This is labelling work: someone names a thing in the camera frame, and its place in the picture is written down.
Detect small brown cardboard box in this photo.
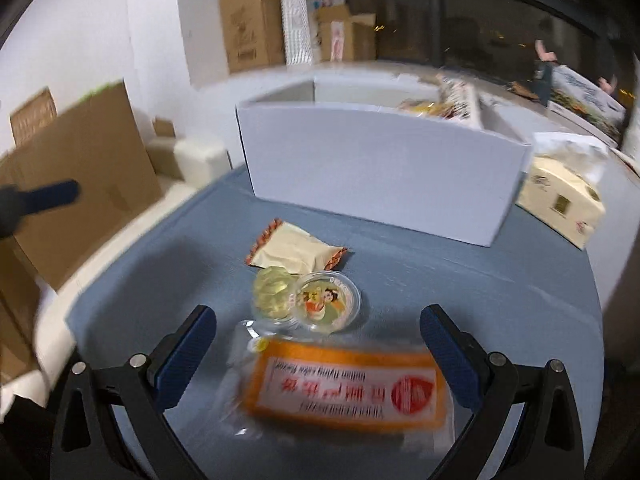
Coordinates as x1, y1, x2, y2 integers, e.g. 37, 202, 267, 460
317, 4, 376, 62

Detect cream pastry packet red edges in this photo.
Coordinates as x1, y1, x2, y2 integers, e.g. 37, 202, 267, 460
245, 218, 348, 275

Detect white cardboard storage box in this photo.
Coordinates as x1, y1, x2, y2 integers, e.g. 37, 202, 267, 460
236, 79, 532, 247

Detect white printed snack bag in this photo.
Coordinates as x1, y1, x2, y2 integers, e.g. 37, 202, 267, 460
437, 75, 483, 130

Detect landscape printed gift box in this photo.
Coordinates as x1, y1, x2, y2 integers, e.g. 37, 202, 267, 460
534, 61, 626, 148

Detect orange packaged cake bar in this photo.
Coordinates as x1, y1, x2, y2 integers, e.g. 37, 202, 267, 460
218, 320, 454, 454

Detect cream tissue box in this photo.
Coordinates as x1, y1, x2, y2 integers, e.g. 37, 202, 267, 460
516, 131, 608, 249

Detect cartoon lid jelly cup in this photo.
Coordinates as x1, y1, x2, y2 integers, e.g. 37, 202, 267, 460
288, 271, 361, 335

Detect white dotted paper bag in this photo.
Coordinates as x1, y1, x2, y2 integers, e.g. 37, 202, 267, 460
281, 0, 346, 66

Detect tall brown cardboard box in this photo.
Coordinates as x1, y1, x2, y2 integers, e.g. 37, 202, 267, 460
219, 0, 285, 73

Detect yellow green snack bag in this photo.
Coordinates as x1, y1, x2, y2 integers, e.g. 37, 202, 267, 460
398, 100, 454, 119

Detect clear round jelly cup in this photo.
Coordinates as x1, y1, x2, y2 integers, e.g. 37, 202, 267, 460
252, 266, 299, 326

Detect white leather sofa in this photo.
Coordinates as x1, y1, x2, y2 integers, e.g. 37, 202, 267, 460
0, 134, 234, 421

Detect flat brown cardboard sheet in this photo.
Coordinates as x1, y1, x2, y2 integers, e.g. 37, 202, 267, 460
1, 81, 162, 382

